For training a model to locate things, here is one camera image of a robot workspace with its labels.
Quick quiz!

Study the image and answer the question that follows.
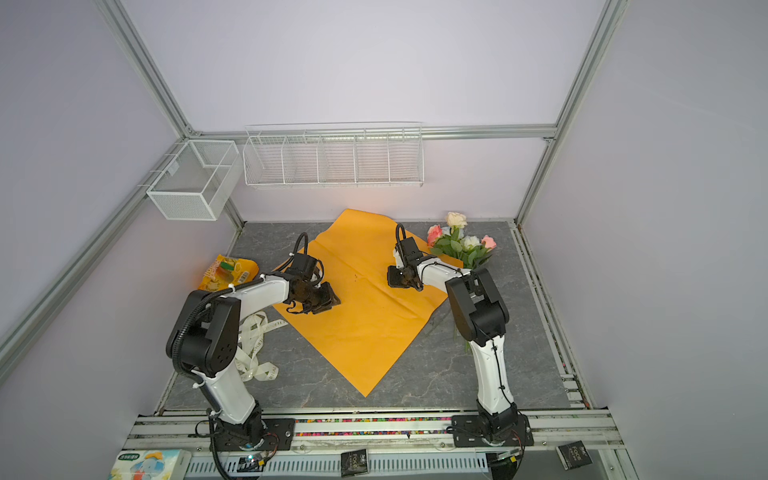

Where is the orange wrapping paper sheet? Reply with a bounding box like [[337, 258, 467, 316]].
[[275, 209, 447, 396]]

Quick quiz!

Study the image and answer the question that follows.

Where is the dark pink fake rose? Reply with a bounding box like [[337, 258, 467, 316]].
[[427, 225, 444, 248]]

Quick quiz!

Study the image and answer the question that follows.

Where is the white fake rose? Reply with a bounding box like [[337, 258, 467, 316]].
[[461, 236, 482, 252]]

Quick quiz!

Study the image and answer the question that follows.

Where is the cream fake rose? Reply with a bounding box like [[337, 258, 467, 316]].
[[443, 212, 468, 240]]

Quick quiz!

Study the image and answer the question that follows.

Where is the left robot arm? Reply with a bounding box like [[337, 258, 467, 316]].
[[166, 274, 341, 449]]

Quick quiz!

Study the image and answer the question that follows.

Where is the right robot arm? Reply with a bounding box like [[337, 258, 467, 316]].
[[387, 254, 527, 444]]

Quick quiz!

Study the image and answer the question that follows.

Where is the white ribbon gold lettering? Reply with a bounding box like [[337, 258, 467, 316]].
[[235, 311, 288, 382]]

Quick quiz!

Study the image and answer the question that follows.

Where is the yellow snack bag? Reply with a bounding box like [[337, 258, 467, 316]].
[[198, 255, 260, 292]]

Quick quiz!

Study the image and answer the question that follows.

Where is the white mesh box basket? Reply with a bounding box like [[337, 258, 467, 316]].
[[147, 140, 243, 221]]

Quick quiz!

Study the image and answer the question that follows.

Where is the black box centre front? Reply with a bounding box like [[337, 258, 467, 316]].
[[340, 449, 370, 478]]

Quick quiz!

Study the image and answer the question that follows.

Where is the black box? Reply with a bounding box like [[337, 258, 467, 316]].
[[340, 449, 370, 478], [555, 440, 593, 471]]

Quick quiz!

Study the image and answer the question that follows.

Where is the tissue pack with elephant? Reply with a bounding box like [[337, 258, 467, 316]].
[[108, 449, 192, 480]]

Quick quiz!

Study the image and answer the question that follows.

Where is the black box right front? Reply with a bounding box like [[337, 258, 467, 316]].
[[555, 440, 593, 471]]

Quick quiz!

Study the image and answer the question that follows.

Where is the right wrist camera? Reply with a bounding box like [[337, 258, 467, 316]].
[[396, 237, 424, 266]]

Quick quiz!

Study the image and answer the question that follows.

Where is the white wire wall shelf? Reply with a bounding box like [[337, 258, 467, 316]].
[[242, 122, 425, 188]]

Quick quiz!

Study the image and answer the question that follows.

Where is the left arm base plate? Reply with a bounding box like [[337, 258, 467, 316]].
[[212, 418, 296, 452]]

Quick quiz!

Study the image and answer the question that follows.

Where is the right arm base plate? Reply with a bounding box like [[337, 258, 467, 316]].
[[446, 412, 534, 448]]

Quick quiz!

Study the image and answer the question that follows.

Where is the white slotted cable duct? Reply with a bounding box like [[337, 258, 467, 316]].
[[220, 452, 490, 479]]

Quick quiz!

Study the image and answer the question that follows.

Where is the aluminium front rail frame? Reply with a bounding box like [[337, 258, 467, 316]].
[[123, 409, 639, 479]]

